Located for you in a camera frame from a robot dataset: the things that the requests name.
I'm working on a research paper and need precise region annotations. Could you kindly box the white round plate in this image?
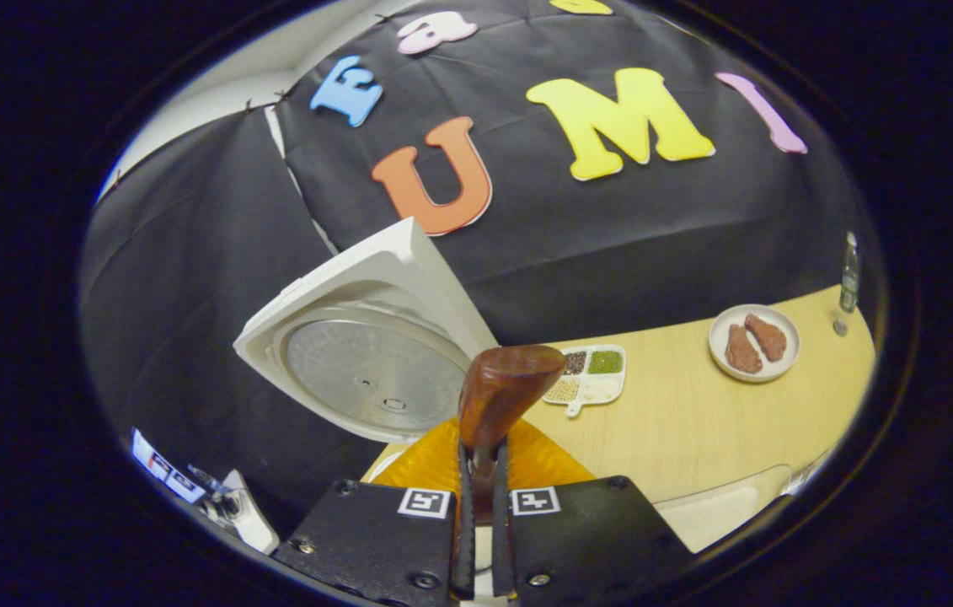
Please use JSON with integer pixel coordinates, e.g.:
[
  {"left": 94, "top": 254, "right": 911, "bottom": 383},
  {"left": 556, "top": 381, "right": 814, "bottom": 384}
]
[{"left": 708, "top": 303, "right": 801, "bottom": 384}]

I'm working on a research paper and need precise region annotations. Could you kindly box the white divided dish of beans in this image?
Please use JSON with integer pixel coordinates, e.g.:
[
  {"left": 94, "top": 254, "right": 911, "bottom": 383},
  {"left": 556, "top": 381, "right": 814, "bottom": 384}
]
[{"left": 542, "top": 344, "right": 627, "bottom": 418}]

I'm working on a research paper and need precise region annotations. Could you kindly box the black backdrop cloth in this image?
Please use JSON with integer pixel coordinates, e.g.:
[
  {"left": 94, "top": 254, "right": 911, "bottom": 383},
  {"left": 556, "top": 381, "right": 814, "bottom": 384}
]
[{"left": 78, "top": 0, "right": 881, "bottom": 507}]

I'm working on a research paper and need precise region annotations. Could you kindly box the brown meat piece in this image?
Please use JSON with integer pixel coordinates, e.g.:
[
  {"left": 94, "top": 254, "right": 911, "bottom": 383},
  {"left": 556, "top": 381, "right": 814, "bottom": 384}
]
[
  {"left": 744, "top": 314, "right": 789, "bottom": 363},
  {"left": 725, "top": 324, "right": 763, "bottom": 374}
]

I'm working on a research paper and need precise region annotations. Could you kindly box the clear water bottle green label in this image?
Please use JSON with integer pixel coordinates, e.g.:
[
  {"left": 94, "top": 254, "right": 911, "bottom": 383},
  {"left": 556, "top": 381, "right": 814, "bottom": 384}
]
[{"left": 838, "top": 232, "right": 861, "bottom": 314}]

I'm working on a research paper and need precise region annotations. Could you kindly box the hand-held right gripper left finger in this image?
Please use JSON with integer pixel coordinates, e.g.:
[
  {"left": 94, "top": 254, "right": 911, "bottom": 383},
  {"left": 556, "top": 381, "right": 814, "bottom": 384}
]
[{"left": 274, "top": 417, "right": 477, "bottom": 607}]

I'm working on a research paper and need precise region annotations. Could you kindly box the white labelled panel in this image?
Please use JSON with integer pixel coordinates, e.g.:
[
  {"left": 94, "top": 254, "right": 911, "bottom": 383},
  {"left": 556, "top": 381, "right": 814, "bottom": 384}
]
[{"left": 131, "top": 426, "right": 209, "bottom": 505}]

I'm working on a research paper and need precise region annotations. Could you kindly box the white rice cooker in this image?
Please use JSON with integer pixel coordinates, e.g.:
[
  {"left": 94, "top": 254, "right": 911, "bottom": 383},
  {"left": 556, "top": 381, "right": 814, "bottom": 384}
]
[{"left": 232, "top": 217, "right": 793, "bottom": 555}]

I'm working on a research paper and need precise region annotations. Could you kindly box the brown wooden spoon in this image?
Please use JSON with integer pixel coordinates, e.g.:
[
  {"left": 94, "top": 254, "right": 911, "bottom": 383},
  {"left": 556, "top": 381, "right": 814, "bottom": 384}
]
[{"left": 458, "top": 344, "right": 568, "bottom": 540}]

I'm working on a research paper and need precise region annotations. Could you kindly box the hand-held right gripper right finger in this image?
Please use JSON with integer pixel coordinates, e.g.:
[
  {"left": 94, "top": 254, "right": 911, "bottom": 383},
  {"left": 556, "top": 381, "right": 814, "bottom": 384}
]
[{"left": 489, "top": 417, "right": 692, "bottom": 607}]

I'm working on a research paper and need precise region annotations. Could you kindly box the white device with black parts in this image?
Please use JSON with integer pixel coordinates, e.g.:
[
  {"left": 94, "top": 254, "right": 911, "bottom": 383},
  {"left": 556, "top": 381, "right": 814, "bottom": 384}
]
[{"left": 205, "top": 468, "right": 281, "bottom": 555}]

